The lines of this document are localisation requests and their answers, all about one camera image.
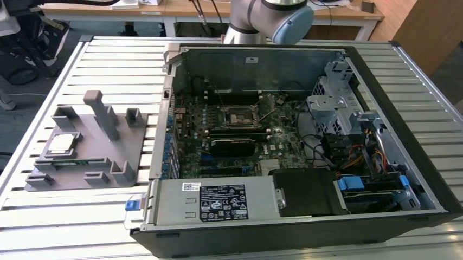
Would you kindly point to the thin metal locking lever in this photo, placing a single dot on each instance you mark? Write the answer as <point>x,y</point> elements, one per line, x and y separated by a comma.
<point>222,100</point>
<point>270,112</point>

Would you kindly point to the small dark box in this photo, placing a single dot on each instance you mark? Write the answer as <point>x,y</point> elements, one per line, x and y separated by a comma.
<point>367,6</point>

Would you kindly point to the blue case latch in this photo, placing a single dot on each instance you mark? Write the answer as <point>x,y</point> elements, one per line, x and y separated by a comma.
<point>133,205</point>

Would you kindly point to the small white box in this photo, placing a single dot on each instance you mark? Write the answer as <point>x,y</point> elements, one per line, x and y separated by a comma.
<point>150,2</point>

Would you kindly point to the small blue clip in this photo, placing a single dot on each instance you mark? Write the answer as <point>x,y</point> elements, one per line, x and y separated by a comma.
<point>403,181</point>

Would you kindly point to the blue disk carrier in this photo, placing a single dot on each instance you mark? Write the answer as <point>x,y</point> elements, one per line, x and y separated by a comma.
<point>350,183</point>

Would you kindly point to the white furniture foot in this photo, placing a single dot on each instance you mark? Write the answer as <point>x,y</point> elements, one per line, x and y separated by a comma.
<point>7,103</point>

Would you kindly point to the silver drive cage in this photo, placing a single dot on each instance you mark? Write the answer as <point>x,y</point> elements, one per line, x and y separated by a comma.
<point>326,104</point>

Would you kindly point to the black chair base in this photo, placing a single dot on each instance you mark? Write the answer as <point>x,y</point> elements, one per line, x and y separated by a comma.
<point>127,30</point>

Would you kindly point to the black expansion card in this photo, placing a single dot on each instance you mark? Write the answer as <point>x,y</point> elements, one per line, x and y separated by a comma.
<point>231,148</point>

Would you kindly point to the wooden desk white frame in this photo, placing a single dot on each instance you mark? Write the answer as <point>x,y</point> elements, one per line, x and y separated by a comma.
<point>347,15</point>
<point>109,13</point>

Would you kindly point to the black expansion slot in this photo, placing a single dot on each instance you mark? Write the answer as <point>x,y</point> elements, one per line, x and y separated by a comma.
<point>221,171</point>

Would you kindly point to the green RAM stick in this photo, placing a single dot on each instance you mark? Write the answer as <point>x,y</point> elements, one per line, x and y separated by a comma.
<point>83,162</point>

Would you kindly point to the silver chipset heatsink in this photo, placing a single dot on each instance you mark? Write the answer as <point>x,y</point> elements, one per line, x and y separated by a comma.
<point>270,166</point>

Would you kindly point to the silver power supply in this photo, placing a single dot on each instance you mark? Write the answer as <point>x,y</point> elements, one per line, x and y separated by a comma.
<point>170,200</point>

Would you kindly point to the wooden cabinet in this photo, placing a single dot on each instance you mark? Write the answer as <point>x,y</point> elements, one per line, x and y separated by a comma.
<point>423,32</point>

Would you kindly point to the round coin battery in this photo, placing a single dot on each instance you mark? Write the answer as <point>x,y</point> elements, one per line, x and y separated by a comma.
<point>281,100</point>

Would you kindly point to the black open PC case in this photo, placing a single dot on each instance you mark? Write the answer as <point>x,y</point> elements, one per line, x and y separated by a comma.
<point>253,241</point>

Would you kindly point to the green motherboard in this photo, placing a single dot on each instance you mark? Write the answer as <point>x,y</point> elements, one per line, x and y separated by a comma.
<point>286,135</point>

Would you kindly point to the black mesh bin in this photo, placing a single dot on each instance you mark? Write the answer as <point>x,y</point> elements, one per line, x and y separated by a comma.
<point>21,73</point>

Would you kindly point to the grey parts rack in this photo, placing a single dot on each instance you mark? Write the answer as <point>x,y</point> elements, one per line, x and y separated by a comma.
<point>94,154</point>

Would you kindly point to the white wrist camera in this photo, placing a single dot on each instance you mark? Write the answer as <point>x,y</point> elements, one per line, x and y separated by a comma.
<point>8,25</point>

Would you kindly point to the silver CPU green board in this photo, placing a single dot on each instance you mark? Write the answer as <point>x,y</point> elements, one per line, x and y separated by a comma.
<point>62,143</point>

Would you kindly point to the small white sticker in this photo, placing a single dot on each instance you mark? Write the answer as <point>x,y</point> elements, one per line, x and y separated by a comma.
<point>253,59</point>

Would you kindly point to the CPU socket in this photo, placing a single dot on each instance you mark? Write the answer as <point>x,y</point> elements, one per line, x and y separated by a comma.
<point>239,119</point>

